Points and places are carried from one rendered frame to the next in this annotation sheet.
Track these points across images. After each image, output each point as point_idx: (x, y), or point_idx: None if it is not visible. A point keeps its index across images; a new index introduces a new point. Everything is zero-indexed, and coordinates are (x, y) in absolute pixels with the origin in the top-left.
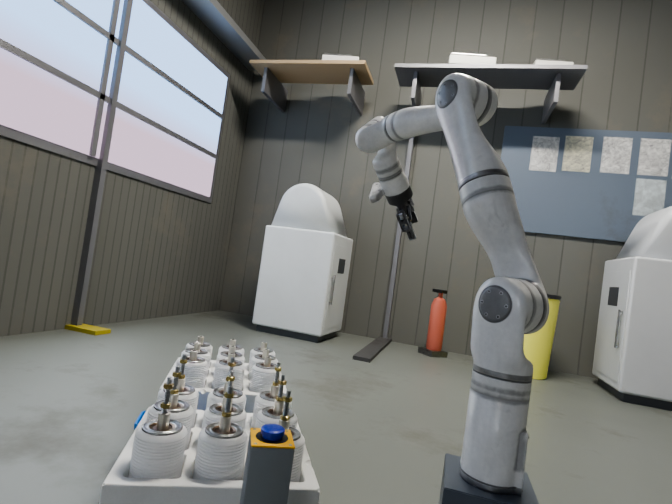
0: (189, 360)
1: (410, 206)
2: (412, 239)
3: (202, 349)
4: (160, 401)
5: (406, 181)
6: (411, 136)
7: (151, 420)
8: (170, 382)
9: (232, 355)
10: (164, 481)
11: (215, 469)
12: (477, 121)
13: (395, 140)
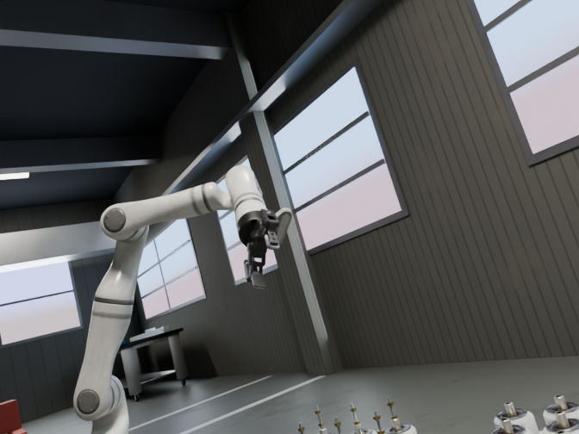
0: (504, 413)
1: (257, 237)
2: (259, 288)
3: (575, 407)
4: (369, 429)
5: (235, 222)
6: (189, 217)
7: (334, 433)
8: (315, 409)
9: (500, 421)
10: None
11: None
12: (114, 255)
13: (209, 212)
